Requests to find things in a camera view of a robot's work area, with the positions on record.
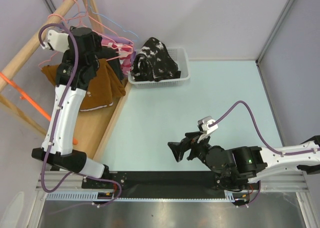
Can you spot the brown trousers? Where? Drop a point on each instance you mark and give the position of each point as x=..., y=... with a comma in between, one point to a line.
x=94, y=80

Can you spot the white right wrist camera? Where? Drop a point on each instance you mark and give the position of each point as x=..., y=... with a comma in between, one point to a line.
x=206, y=127

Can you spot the blue wire hanger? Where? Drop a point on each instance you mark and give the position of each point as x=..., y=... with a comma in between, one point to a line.
x=104, y=21

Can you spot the white slotted cable duct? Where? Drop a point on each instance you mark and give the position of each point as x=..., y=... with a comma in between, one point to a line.
x=168, y=196

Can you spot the wooden clothes rack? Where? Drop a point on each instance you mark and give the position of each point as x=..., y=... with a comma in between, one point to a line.
x=94, y=128

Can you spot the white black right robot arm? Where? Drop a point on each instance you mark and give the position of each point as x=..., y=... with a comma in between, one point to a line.
x=235, y=168

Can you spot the aluminium corner post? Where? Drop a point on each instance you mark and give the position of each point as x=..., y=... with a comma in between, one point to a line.
x=278, y=24

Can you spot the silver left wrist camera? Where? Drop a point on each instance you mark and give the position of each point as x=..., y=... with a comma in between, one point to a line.
x=56, y=41

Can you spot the pink wire hanger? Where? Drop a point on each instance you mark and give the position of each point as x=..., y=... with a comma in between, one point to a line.
x=50, y=60
x=73, y=12
x=96, y=24

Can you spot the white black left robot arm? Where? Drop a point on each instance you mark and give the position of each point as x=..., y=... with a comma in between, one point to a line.
x=57, y=147

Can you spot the pink trousers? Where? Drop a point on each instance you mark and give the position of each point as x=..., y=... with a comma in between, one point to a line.
x=126, y=67

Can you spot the lilac trousers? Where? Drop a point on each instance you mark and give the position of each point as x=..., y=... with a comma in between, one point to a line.
x=124, y=47

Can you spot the black white patterned trousers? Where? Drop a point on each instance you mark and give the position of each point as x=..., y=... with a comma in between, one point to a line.
x=149, y=61

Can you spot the orange plastic hanger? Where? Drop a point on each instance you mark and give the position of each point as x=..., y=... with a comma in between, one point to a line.
x=25, y=95

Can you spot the white plastic basket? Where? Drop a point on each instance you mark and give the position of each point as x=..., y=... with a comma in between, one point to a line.
x=180, y=73

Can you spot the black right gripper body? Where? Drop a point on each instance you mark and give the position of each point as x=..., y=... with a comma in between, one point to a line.
x=198, y=149

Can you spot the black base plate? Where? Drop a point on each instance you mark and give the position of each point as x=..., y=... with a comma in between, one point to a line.
x=179, y=181

